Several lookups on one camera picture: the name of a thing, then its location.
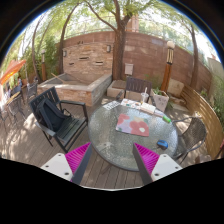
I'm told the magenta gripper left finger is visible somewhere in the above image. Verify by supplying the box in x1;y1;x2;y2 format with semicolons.
40;142;93;186

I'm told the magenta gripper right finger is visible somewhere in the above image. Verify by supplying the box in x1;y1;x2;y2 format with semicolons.
132;142;183;186

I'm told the blue and black mouse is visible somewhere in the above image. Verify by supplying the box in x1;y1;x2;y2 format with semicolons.
157;140;168;150

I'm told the round glass patio table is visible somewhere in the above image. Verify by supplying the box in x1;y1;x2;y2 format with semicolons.
88;104;178;171

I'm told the floral pink placemat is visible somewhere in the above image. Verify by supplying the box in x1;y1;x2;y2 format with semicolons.
116;114;149;137

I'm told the black slatted armchair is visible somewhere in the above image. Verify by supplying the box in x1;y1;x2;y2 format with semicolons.
29;87;88;153

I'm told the green cylindrical object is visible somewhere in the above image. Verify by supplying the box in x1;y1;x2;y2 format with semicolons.
162;115;171;123

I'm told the white book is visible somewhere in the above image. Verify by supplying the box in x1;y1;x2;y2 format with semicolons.
140;103;156;114

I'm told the black backpack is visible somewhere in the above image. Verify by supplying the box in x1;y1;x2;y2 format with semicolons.
36;98;71;132

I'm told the dark wicker chair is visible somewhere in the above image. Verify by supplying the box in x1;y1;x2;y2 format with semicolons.
172;116;207;160

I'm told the colourful paper sheet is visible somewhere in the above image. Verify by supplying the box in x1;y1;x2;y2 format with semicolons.
121;98;141;109

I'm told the beige tote bag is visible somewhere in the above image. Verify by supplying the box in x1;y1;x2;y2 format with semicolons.
152;89;169;112

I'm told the plastic cup with straw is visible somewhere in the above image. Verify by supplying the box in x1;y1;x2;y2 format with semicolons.
140;87;149;104

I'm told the white patterned card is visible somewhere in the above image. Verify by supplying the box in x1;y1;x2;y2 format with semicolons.
103;101;120;110

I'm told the stone planter basin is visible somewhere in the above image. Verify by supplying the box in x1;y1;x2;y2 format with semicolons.
37;73;112;106

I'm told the brown slatted chair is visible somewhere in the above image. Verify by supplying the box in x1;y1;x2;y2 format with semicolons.
116;77;155;105

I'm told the curved wooden bench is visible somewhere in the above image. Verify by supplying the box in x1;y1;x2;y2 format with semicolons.
181;86;224;159

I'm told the metal mesh chair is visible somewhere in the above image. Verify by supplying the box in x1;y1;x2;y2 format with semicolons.
6;81;38;120

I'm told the orange umbrella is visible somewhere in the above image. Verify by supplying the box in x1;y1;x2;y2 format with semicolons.
0;59;26;85

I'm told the central tree trunk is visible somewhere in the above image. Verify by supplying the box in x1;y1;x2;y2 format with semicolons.
112;15;130;80

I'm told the small wooden lamp post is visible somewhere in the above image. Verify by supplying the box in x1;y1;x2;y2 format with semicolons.
41;49;46;81

